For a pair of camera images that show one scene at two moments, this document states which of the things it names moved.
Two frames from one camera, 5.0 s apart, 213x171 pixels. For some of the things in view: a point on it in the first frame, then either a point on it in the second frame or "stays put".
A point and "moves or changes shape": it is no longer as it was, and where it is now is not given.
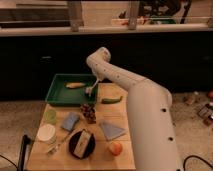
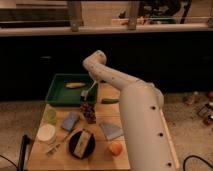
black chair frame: [27, 142] stays put
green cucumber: [111, 100] stays put
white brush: [89, 89] moves or changes shape
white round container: [46, 133] stays put
